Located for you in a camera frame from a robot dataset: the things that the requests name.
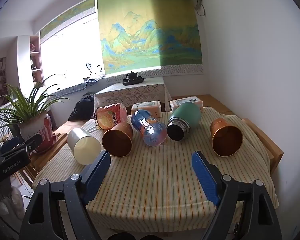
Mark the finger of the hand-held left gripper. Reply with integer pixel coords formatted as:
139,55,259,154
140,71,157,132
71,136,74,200
0,133,43,158

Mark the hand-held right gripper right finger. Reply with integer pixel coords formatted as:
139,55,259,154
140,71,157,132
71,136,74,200
191,151,283,240

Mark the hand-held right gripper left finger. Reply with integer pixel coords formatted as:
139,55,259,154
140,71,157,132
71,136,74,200
22,151,112,240

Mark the white plastic cup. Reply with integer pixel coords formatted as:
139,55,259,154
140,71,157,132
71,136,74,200
67,127,102,165

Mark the copper metal cup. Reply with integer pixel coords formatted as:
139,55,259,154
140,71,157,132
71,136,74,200
209,118,243,157
102,122,133,158

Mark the blue patterned plastic cup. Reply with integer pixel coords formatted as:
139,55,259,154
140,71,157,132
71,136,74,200
130,109,168,147

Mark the white red flower pot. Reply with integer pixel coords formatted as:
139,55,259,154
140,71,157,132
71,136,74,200
19,112,53,153

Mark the green leafy plant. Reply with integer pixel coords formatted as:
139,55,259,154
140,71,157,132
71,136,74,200
0,74,70,140

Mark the striped tablecloth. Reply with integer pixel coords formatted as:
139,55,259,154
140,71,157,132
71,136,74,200
32,106,279,228

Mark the orange snack packet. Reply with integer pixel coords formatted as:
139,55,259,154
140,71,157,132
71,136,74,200
94,103,127,130

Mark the black cloth bundle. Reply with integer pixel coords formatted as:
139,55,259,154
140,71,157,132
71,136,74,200
68,95,95,122

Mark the green thermos flask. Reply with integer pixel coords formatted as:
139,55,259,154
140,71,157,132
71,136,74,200
167,102,202,141

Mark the wooden table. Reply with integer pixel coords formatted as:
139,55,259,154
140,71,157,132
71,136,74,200
170,94,284,175

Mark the orange cardboard box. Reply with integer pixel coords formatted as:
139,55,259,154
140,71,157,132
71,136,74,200
130,100,163,118
170,96,203,113

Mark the blue white towel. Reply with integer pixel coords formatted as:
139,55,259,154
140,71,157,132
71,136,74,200
84,71,106,86

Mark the lace covered side table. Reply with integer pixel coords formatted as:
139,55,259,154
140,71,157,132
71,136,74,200
94,76,172,120

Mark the black teapot set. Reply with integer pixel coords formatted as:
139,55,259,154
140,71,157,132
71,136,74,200
122,71,144,87

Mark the green patterned window valance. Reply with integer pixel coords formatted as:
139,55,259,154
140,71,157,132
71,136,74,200
40,0,96,39

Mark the landscape painting curtain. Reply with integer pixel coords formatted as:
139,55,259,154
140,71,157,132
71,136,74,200
97,0,204,76

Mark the white pink wall shelf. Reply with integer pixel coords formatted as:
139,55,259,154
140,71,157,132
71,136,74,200
17,35,43,98

